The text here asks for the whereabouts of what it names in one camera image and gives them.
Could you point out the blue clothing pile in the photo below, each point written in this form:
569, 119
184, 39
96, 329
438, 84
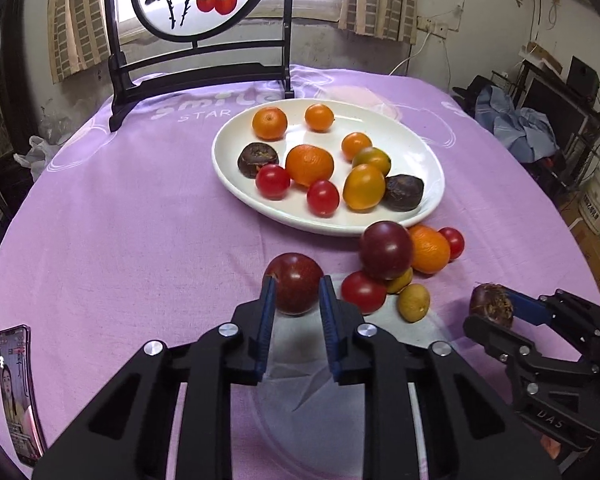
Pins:
520, 127

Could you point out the wrinkled brown passion fruit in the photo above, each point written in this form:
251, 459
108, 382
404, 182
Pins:
491, 300
258, 160
403, 192

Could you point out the checked beige curtain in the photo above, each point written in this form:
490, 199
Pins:
77, 20
380, 0

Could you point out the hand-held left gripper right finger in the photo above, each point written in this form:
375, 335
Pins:
331, 330

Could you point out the small orange mandarin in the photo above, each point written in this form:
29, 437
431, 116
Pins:
356, 145
319, 117

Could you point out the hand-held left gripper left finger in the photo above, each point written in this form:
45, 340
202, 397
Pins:
265, 330

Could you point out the dark wooden cabinet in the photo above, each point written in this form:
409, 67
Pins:
0, 110

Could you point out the person's right hand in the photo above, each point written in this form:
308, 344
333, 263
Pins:
551, 447

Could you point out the white oval plate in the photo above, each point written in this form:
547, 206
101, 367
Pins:
230, 180

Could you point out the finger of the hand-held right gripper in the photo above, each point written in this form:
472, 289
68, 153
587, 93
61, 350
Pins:
500, 340
532, 307

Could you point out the red cherry tomato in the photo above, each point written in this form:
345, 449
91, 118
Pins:
452, 242
323, 197
272, 181
363, 291

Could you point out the smooth dark red passion fruit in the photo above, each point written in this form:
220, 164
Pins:
386, 250
295, 285

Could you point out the large orange mandarin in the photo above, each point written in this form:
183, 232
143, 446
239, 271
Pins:
430, 250
309, 164
269, 123

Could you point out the yellow-green mandarin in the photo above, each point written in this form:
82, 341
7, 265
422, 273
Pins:
364, 187
374, 157

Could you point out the small yellow kumquat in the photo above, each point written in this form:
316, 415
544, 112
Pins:
413, 302
401, 281

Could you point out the smartphone with lit screen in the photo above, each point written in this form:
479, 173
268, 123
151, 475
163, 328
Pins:
20, 400

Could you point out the black speaker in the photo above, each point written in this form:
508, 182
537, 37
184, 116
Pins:
582, 77

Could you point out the white plastic bag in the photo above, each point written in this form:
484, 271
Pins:
37, 155

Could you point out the black monitor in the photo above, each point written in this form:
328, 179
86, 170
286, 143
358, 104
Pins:
555, 112

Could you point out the white wall socket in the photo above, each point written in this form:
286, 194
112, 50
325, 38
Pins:
432, 27

